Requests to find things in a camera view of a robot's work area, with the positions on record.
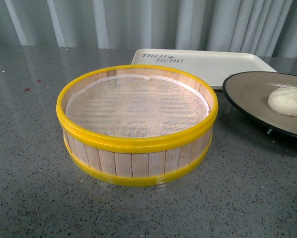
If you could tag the brown plate with black rim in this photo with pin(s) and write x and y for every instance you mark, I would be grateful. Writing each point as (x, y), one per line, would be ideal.
(249, 92)

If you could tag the white steamed bun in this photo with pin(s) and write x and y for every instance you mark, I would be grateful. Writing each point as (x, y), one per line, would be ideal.
(284, 101)

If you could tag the cream plastic serving tray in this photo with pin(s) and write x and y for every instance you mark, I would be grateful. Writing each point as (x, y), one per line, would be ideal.
(211, 67)

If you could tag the yellow rimmed wooden steamer basket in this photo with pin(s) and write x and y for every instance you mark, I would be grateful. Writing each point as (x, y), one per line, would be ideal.
(137, 161)

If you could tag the white mesh steamer liner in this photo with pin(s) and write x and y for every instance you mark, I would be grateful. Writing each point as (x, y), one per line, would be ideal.
(137, 106)

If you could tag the grey pleated curtain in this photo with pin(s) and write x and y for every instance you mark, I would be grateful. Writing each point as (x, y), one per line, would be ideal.
(266, 28)

